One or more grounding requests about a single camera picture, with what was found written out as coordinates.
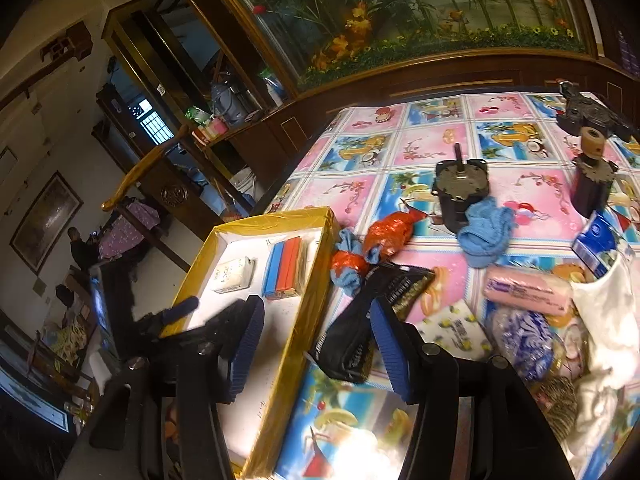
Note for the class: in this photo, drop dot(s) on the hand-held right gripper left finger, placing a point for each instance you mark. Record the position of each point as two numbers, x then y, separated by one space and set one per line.
247 345

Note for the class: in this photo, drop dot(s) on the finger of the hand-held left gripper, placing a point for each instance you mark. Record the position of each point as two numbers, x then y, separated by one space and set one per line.
181 307

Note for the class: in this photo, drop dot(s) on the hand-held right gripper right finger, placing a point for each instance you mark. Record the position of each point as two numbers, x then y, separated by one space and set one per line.
395 355

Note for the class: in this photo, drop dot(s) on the black snack packet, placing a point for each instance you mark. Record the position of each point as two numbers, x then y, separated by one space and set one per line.
350 330

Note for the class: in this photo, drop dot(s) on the lemon print tissue packet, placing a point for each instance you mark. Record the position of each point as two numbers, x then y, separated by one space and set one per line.
452 332

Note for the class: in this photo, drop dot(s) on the gold-rimmed white box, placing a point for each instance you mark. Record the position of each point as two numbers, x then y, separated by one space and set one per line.
310 310

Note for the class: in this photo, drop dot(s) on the orange mesh blue cloth bundle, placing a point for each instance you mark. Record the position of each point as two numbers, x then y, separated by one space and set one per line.
350 262

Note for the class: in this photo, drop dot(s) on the orange and blue candy wrapper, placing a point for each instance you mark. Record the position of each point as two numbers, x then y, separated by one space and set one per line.
390 232

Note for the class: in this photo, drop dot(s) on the blue white plastic bag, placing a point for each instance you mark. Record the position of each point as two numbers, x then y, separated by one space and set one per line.
525 345

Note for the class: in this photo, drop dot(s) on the pink packet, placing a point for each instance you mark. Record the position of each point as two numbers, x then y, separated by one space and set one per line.
525 292

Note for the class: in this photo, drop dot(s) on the blue knit cloth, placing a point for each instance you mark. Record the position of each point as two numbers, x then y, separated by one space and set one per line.
485 240

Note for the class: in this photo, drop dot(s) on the grey striped cloth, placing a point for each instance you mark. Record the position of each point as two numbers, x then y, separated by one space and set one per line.
560 405

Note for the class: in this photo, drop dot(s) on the white cloth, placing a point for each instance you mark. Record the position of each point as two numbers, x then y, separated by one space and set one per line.
610 320

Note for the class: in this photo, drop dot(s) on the blue white carton pack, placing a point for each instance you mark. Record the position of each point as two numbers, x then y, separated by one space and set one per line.
595 247

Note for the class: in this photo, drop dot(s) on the small white box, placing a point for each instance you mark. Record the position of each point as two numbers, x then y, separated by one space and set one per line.
234 275

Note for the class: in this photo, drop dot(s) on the table with purple cloth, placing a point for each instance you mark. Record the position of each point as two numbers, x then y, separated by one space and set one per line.
125 232

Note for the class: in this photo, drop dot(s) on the white bucket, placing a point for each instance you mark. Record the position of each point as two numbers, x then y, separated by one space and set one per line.
245 182

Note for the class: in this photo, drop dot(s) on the wooden chair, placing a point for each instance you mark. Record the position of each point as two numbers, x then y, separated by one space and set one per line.
145 162

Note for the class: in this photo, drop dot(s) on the black motor with shaft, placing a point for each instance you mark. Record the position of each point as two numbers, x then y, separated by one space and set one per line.
452 200

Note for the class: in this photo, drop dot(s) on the pink box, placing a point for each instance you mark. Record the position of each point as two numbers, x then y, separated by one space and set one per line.
210 131

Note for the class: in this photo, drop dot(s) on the green pack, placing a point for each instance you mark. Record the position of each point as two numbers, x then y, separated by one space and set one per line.
199 115

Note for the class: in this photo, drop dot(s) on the printed plastic tablecloth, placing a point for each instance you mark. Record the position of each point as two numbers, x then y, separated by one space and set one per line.
350 160

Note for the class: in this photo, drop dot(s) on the blue thermos jug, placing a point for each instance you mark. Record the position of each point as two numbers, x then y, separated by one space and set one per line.
227 102

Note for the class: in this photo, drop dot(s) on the white bottle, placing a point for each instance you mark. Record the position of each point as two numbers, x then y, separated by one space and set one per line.
274 91

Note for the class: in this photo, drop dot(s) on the black motor with pulley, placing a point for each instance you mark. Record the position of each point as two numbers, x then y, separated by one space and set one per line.
590 190

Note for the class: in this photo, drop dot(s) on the dark wooden cabinet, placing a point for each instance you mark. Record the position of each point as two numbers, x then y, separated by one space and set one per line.
350 95

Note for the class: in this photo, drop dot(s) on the black mechanical part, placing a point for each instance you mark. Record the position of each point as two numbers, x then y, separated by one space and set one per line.
590 112

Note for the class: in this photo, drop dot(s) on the flower painted glass panel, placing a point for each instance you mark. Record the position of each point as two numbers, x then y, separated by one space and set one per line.
425 10

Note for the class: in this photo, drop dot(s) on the framed wall picture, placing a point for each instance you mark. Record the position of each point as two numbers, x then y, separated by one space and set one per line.
45 220

